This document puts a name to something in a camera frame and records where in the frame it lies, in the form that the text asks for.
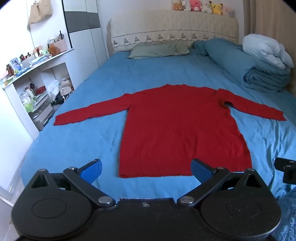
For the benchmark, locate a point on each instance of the bed with blue sheet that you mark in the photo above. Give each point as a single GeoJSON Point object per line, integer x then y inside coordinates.
{"type": "Point", "coordinates": [111, 76]}

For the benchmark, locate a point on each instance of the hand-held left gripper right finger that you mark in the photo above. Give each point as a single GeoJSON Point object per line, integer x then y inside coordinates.
{"type": "Point", "coordinates": [200, 172]}

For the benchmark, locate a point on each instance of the blue fuzzy cloth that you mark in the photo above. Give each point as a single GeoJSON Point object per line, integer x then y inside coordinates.
{"type": "Point", "coordinates": [288, 215]}

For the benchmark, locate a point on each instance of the red knitted sweater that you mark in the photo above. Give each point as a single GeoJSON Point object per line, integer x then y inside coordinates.
{"type": "Point", "coordinates": [180, 129]}

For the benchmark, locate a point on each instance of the folded blue duvet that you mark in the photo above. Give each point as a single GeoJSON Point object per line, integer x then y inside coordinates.
{"type": "Point", "coordinates": [233, 62]}

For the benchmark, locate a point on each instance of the white shelf unit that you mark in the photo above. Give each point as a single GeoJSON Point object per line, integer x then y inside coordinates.
{"type": "Point", "coordinates": [57, 61]}

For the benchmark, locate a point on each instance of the pale pink plush toy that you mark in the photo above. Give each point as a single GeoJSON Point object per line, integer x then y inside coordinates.
{"type": "Point", "coordinates": [226, 10]}

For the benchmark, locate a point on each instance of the pink storage box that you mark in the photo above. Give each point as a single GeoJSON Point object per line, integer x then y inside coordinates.
{"type": "Point", "coordinates": [60, 45]}

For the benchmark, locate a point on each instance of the grey-green pillow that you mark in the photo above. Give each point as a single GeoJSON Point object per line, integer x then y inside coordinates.
{"type": "Point", "coordinates": [157, 50]}

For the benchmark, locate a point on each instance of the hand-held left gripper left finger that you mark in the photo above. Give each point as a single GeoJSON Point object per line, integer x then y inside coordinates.
{"type": "Point", "coordinates": [92, 172]}

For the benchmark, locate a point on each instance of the white pillow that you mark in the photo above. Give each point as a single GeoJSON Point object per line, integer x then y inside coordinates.
{"type": "Point", "coordinates": [263, 48]}

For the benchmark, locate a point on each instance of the beige curtain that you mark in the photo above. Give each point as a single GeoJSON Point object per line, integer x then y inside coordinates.
{"type": "Point", "coordinates": [270, 18]}

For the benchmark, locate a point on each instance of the white plush toy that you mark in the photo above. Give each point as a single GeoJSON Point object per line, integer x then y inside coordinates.
{"type": "Point", "coordinates": [206, 7]}
{"type": "Point", "coordinates": [186, 5]}

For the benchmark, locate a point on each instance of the cream quilted headboard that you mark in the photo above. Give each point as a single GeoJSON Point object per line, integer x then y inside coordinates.
{"type": "Point", "coordinates": [173, 25]}

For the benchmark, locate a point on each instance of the beige cloth bag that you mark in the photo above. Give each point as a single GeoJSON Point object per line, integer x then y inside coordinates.
{"type": "Point", "coordinates": [66, 87]}

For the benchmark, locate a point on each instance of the white and grey wardrobe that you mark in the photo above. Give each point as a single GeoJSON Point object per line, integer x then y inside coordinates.
{"type": "Point", "coordinates": [85, 34]}

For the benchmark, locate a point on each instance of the yellow plush toy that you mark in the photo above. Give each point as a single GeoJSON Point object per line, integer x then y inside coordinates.
{"type": "Point", "coordinates": [217, 8]}

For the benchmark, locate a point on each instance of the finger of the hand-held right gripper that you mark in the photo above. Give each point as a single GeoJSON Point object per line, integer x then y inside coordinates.
{"type": "Point", "coordinates": [288, 172]}

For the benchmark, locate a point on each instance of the red box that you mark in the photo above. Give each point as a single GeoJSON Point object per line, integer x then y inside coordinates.
{"type": "Point", "coordinates": [40, 90]}

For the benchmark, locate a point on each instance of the beige hanging bag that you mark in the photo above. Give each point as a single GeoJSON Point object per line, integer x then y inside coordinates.
{"type": "Point", "coordinates": [39, 12]}

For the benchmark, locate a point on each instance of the white plastic drawer box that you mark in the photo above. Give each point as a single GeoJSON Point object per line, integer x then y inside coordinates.
{"type": "Point", "coordinates": [42, 112]}

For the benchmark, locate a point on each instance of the brown plush bear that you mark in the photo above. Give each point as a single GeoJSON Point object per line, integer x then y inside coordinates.
{"type": "Point", "coordinates": [177, 5]}

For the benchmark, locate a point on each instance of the orange plush toy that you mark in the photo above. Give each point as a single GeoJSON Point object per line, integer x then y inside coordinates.
{"type": "Point", "coordinates": [54, 49]}

